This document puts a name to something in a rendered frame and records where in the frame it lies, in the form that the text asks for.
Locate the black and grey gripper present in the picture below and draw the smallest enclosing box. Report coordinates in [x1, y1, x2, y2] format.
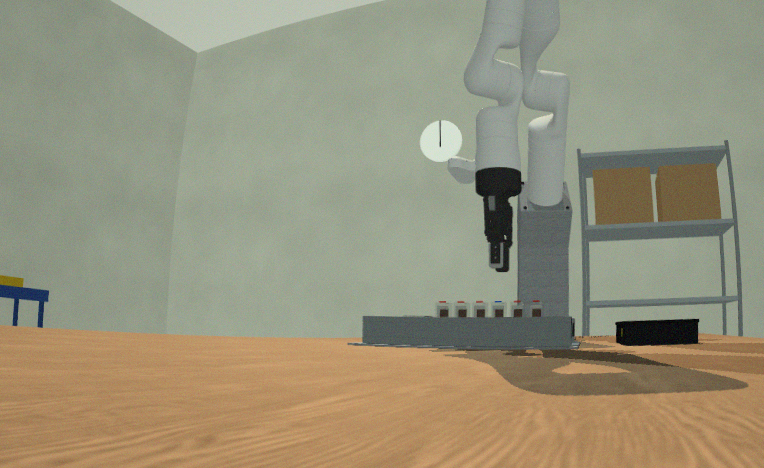
[475, 167, 522, 272]

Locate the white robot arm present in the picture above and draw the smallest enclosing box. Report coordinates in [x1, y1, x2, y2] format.
[448, 0, 570, 206]

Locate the black parts tray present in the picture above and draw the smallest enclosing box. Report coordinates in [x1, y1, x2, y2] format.
[615, 319, 699, 346]

